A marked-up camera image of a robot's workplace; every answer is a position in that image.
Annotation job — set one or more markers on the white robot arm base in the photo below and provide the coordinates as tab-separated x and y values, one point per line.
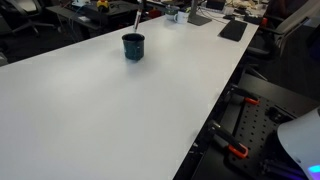
301	140

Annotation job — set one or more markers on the white coffee mug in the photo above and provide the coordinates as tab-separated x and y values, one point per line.
182	17

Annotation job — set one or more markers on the dark green enamel mug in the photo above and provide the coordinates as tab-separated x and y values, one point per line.
133	48

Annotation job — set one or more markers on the black side desk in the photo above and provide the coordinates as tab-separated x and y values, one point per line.
113	13

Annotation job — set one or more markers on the yellow red emergency stop button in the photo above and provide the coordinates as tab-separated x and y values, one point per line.
102	4

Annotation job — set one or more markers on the grey monitor stand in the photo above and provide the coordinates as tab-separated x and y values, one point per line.
197	16

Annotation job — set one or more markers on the black keyboard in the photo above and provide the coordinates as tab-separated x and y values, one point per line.
233	30

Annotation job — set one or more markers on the black orange bar clamp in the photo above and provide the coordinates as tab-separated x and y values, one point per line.
230	141
245	96

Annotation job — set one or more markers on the black grey office chair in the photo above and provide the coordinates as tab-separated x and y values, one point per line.
283	30

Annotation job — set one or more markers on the black perforated mounting board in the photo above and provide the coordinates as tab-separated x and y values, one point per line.
256	126

